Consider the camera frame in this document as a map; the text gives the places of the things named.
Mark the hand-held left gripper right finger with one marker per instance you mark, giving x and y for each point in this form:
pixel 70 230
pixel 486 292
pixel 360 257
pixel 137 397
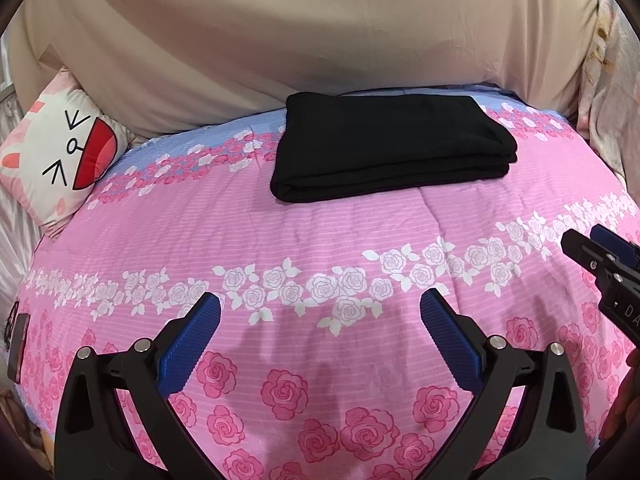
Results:
pixel 450 340

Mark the grey plush blanket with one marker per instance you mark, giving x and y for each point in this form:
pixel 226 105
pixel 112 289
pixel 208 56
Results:
pixel 615 85

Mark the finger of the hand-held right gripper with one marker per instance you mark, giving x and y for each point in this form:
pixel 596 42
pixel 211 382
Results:
pixel 611 242
pixel 585 252

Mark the black pants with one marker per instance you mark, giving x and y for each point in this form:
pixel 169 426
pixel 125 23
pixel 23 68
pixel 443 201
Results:
pixel 390 145

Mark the white cat face pillow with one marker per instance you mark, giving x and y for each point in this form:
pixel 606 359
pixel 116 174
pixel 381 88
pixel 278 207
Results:
pixel 55 160

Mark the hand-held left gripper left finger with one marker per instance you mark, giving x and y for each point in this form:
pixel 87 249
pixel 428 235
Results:
pixel 187 345

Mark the person's right hand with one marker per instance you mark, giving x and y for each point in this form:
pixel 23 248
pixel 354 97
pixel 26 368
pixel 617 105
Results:
pixel 627 400

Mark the pink floral quilt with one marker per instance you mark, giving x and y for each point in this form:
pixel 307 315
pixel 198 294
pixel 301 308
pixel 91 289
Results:
pixel 350 240

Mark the shiny pale satin cloth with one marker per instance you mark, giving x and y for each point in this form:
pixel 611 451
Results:
pixel 15 240

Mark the beige cloth headboard cover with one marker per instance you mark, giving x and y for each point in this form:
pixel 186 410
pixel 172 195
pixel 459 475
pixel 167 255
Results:
pixel 300 35

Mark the dark phone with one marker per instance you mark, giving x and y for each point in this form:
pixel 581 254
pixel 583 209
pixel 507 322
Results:
pixel 17 345

